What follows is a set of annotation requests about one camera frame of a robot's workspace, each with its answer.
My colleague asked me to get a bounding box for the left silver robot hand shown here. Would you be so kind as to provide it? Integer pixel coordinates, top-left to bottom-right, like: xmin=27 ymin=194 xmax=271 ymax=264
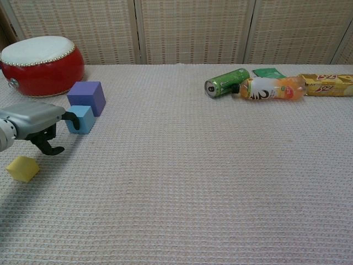
xmin=0 ymin=102 xmax=81 ymax=156

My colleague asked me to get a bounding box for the small yellow foam cube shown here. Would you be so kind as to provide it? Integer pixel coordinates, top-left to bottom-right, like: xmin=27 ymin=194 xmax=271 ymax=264
xmin=6 ymin=156 xmax=40 ymax=183

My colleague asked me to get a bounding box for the light blue cube block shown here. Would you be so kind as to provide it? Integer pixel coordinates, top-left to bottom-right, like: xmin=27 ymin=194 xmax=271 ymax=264
xmin=66 ymin=105 xmax=97 ymax=135

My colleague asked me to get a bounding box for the large purple foam cube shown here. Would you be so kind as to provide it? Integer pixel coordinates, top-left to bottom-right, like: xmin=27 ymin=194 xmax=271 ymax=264
xmin=66 ymin=81 xmax=106 ymax=117

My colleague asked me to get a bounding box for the red drum white skin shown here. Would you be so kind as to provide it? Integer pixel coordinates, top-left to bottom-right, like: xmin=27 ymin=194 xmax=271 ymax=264
xmin=0 ymin=35 xmax=85 ymax=98

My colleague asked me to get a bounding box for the brown wooden cabinet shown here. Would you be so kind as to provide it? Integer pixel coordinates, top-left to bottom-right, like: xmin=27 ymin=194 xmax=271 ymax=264
xmin=0 ymin=8 xmax=17 ymax=53

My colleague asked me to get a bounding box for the beige woven tablecloth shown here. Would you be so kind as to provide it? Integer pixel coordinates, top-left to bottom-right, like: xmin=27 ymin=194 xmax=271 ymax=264
xmin=0 ymin=63 xmax=353 ymax=265

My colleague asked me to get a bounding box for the woven folding screen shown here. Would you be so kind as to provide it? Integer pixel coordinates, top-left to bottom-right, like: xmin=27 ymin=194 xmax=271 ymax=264
xmin=0 ymin=0 xmax=353 ymax=66

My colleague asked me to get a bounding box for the green drink can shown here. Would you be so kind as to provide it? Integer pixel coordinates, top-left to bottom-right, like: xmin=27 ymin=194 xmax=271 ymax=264
xmin=204 ymin=68 xmax=250 ymax=99

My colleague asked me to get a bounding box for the green sachet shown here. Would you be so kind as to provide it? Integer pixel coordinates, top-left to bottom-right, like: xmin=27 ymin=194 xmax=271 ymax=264
xmin=252 ymin=67 xmax=287 ymax=79

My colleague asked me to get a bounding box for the orange juice bottle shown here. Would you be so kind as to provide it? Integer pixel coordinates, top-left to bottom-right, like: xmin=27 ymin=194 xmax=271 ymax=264
xmin=231 ymin=76 xmax=307 ymax=102

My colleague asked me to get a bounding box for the yellow biscuit pack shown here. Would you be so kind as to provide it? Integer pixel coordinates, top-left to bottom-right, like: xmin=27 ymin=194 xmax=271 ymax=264
xmin=299 ymin=73 xmax=353 ymax=97

